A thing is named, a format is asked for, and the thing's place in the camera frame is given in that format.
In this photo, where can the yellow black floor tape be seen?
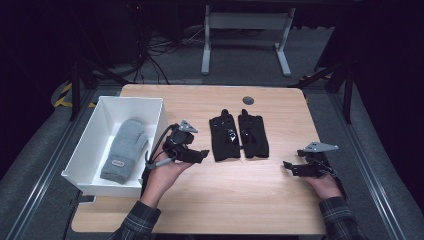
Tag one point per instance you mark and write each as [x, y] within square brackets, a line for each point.
[65, 96]

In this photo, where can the grey mitten with label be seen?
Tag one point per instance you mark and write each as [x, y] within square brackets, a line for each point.
[125, 150]

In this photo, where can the person's left hand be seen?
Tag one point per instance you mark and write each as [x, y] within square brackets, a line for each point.
[163, 180]

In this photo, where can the white box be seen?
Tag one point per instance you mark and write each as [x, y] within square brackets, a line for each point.
[96, 143]

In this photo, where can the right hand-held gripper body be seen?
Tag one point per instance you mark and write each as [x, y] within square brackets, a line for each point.
[316, 161]

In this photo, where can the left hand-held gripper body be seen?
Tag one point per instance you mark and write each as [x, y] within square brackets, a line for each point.
[180, 141]

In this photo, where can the person's right hand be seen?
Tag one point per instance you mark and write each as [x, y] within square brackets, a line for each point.
[325, 186]

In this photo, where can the aluminium floor rail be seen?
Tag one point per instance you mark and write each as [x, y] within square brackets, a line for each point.
[370, 173]
[43, 173]

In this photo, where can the black glove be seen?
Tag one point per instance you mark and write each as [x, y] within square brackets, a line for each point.
[224, 140]
[253, 140]

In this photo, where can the white metal desk frame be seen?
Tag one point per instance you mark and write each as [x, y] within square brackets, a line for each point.
[246, 21]

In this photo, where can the black metal stand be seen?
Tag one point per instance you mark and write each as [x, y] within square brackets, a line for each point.
[78, 83]
[343, 83]

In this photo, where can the grey round table grommet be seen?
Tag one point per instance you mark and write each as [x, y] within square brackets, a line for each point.
[248, 100]

